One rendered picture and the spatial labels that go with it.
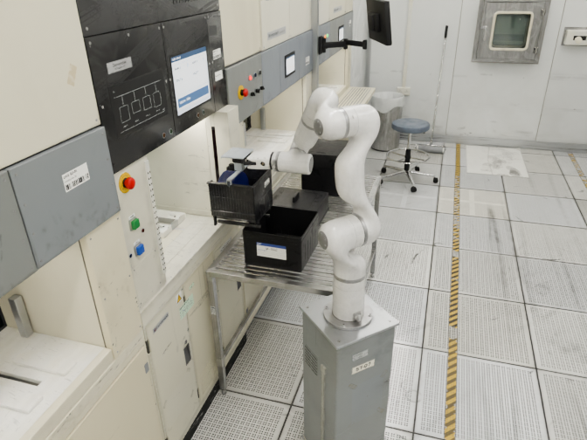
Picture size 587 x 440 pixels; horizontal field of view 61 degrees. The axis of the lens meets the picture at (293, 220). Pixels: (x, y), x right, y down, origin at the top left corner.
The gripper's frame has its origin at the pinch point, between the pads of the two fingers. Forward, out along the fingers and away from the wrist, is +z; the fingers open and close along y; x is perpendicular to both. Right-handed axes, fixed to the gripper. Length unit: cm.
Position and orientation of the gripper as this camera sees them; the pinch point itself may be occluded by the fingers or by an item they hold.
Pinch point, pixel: (238, 157)
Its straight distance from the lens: 210.4
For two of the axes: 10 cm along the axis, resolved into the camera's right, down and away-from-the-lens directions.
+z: -9.5, -1.2, 2.8
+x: -0.2, -8.9, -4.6
